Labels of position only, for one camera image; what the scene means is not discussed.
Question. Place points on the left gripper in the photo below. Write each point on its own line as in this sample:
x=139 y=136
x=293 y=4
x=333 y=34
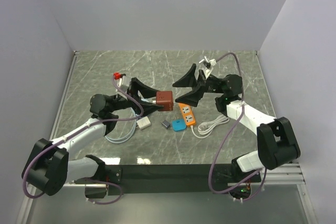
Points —
x=136 y=85

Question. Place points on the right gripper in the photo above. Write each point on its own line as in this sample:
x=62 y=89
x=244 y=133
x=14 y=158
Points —
x=192 y=97

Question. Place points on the red cube socket adapter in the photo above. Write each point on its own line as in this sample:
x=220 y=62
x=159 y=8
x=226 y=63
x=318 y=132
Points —
x=165 y=100

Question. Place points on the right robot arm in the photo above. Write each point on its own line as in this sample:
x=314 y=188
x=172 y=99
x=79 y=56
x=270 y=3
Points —
x=276 y=141

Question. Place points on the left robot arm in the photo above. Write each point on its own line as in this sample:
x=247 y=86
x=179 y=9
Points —
x=50 y=163

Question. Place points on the white square plug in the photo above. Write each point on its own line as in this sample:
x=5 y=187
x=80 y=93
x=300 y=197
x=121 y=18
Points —
x=143 y=123

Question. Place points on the round light blue power strip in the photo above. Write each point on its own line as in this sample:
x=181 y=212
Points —
x=148 y=108

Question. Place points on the orange power strip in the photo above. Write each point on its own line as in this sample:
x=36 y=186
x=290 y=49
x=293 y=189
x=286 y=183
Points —
x=187 y=114

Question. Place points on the small grey charger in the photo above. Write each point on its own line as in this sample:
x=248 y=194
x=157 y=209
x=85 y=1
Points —
x=166 y=124

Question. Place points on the blue square adapter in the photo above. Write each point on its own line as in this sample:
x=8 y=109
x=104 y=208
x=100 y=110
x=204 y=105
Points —
x=178 y=125

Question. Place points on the black base beam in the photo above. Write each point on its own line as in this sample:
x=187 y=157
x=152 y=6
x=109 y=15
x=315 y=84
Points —
x=180 y=178

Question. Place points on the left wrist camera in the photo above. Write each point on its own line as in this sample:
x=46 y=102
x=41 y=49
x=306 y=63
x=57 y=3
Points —
x=122 y=81

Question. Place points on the aluminium rail frame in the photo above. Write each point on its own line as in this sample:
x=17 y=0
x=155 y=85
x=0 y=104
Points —
x=287 y=174

